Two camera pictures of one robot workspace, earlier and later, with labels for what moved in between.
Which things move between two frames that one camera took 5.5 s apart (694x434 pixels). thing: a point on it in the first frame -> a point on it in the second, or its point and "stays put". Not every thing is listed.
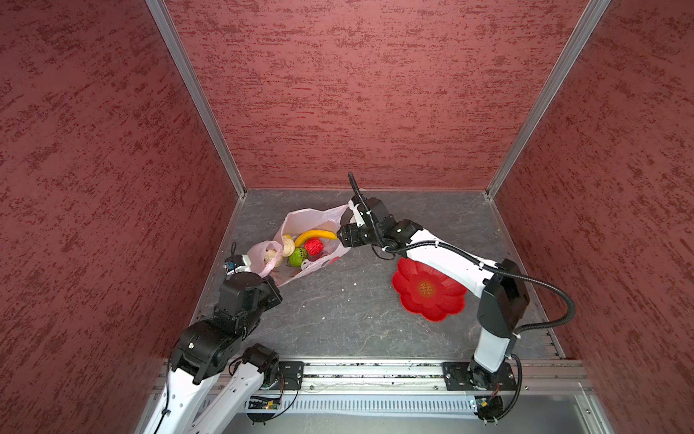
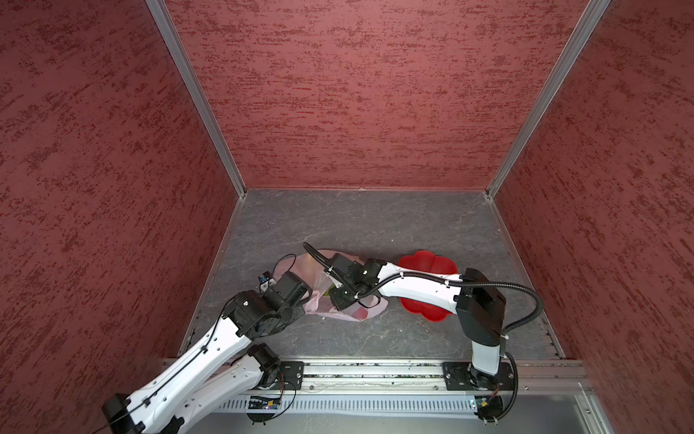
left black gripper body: (268, 297) -> (291, 313)
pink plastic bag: (296, 221) -> (311, 266)
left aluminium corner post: (166, 21) stays put
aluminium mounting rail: (406, 377) stays put
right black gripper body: (359, 234) -> (346, 294)
